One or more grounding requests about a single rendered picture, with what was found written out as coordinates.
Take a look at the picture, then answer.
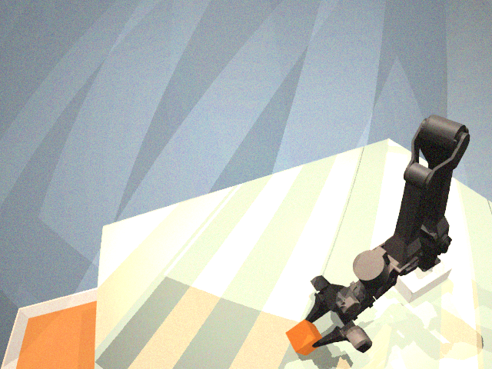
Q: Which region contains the orange block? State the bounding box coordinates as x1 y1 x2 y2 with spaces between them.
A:
285 320 323 356

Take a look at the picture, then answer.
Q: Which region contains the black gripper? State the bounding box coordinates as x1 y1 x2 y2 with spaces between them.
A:
305 275 376 353

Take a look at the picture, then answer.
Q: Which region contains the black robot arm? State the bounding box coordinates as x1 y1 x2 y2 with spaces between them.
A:
321 115 470 318

